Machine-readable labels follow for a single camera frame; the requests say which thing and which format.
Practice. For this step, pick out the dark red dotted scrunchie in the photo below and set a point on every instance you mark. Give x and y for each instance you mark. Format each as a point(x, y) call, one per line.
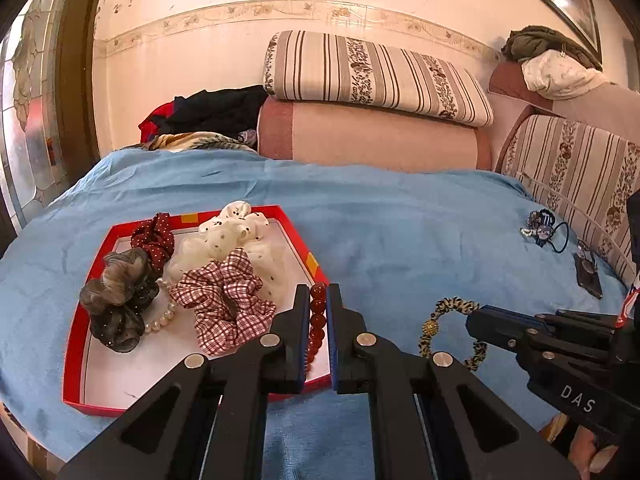
point(155, 240)

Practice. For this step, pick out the brown door frame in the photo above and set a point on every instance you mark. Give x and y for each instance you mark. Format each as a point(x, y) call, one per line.
point(80, 60)

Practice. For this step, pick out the grey scrunchie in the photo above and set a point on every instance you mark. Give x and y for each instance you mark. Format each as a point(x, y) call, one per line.
point(117, 290)

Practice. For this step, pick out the olive green garment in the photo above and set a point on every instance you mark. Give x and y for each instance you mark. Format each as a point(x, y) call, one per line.
point(540, 42)

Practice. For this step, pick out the wide striped floral cushion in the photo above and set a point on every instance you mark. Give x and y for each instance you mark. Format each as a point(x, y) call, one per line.
point(575, 170)

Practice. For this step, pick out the black hair clip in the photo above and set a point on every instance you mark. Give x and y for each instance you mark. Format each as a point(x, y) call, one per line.
point(589, 277)

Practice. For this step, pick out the pink sofa backrest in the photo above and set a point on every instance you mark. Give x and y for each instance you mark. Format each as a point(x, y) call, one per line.
point(600, 107)

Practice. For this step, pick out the pile of dark clothes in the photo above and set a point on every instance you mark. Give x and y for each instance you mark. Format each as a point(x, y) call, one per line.
point(215, 110)

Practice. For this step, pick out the light blue blanket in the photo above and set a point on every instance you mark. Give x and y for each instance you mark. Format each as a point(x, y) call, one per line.
point(400, 220)

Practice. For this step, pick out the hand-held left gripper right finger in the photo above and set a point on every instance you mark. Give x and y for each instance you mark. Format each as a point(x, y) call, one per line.
point(334, 360)

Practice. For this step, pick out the cream dotted scrunchie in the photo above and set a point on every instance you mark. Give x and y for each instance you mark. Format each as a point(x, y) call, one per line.
point(235, 230)

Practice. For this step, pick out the red cardboard box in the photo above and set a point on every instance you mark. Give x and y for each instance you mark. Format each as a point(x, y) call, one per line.
point(115, 375)

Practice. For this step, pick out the white printed cloth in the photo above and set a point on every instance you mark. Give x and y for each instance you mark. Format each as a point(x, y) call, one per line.
point(560, 75)

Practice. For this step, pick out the red checked scrunchie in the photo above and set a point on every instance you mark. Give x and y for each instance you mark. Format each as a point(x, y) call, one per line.
point(225, 300)

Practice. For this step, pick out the long striped floral cushion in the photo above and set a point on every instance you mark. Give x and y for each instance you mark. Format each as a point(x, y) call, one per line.
point(380, 77)

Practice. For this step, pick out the pink sofa bolster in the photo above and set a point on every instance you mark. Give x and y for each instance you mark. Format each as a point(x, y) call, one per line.
point(370, 135)

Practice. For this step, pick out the person's right hand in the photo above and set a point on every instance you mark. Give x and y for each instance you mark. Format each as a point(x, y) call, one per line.
point(592, 452)

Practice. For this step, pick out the patterned beige scarf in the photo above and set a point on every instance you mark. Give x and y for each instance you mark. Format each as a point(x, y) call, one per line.
point(200, 141)

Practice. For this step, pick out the patterned glass door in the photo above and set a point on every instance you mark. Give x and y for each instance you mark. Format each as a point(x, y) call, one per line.
point(30, 110)

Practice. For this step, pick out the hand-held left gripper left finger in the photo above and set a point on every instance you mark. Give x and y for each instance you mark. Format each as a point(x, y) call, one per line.
point(300, 360)

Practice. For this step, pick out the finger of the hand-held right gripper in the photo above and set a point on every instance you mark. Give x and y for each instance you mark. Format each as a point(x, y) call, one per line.
point(500, 332)
point(575, 322)

